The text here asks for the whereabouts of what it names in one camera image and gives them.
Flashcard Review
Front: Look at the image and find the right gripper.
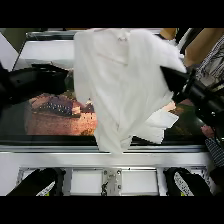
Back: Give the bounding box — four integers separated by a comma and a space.
159, 65, 194, 97

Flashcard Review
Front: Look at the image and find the white long-sleeved shirt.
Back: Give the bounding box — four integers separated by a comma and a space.
72, 28, 188, 156

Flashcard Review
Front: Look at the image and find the person's forearm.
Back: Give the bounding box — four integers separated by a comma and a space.
204, 136, 224, 168

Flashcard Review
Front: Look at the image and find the person's hand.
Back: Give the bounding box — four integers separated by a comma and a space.
200, 124, 217, 139

